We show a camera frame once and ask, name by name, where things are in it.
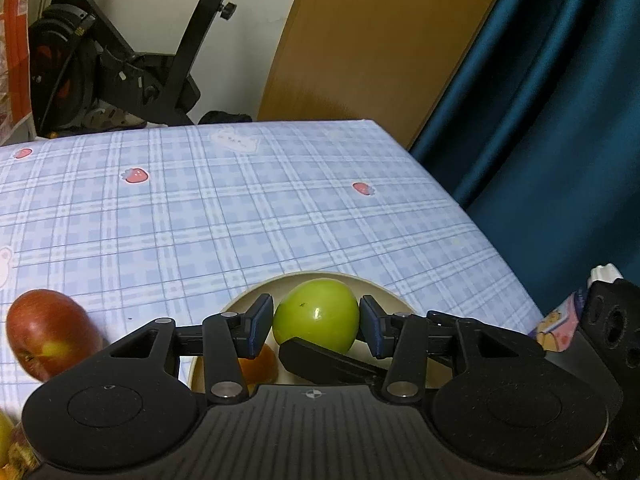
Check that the black exercise bike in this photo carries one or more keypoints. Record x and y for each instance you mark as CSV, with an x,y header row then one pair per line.
x,y
87,78

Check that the dark blue curtain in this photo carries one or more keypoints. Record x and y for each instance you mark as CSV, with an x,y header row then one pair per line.
x,y
537,139

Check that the brown wooden door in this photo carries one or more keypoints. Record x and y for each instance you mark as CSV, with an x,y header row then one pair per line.
x,y
386,60

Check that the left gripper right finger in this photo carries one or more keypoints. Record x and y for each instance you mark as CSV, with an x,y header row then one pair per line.
x,y
411,341

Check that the pink blue cartoon cup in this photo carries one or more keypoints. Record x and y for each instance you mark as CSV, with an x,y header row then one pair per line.
x,y
556,330

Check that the black device at right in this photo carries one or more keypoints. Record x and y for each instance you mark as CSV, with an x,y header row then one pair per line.
x,y
610,324

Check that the yellow-green small apple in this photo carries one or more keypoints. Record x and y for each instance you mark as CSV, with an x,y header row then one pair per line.
x,y
6,429

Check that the blue plaid tablecloth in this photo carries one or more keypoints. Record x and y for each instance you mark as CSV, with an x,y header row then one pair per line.
x,y
179,222

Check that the plant print wall hanging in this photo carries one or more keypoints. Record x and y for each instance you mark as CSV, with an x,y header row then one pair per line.
x,y
15,94

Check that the red apple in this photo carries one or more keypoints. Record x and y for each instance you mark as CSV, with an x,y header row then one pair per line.
x,y
49,332

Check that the orange kumquat on plate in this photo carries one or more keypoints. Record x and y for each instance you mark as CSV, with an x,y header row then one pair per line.
x,y
264,369

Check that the bright green apple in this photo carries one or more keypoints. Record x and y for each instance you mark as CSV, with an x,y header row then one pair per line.
x,y
323,311

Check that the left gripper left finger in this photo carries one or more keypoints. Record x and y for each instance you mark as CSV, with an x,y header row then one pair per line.
x,y
228,337

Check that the beige round plate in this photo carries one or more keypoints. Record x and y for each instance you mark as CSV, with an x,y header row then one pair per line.
x,y
436,374

